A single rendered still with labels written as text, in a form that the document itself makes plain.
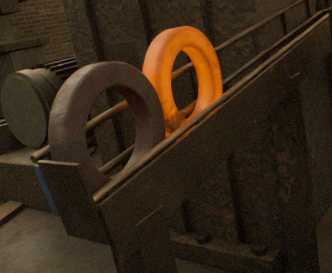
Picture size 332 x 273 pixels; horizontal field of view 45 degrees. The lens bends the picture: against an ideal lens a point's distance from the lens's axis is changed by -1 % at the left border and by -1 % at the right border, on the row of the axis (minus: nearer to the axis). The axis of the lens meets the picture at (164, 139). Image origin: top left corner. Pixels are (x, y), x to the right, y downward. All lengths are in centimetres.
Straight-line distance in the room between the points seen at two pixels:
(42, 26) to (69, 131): 763
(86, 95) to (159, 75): 14
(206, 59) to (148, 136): 20
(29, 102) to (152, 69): 137
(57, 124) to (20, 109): 154
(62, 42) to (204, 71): 761
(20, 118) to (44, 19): 617
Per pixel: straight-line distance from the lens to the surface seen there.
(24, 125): 202
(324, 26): 119
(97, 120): 58
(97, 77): 50
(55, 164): 48
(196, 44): 68
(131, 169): 51
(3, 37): 575
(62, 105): 48
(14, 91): 200
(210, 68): 71
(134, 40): 127
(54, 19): 827
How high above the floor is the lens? 76
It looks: 16 degrees down
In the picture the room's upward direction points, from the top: 12 degrees counter-clockwise
